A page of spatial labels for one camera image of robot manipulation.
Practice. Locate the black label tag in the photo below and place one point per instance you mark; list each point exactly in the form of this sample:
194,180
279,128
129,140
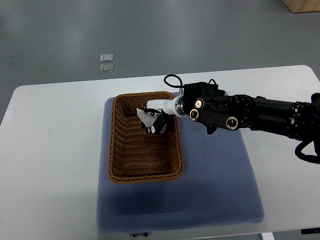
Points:
140,234

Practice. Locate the brown wicker basket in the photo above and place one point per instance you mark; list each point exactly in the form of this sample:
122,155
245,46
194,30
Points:
136,156

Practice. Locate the black object at edge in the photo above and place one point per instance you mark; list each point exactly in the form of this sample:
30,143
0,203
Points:
310,231

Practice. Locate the white bear figurine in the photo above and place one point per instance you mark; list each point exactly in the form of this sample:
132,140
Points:
147,120

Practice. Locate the wooden box corner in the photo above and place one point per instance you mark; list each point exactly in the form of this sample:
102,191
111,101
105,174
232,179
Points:
302,6

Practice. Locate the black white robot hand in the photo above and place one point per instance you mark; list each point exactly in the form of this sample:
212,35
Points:
161,109

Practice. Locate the upper metal floor plate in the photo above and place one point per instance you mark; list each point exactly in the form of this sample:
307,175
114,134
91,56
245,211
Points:
106,57

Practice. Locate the blue textured mat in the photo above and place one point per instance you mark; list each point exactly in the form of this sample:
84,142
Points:
217,187

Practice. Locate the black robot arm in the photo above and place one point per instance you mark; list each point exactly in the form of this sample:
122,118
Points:
205,103

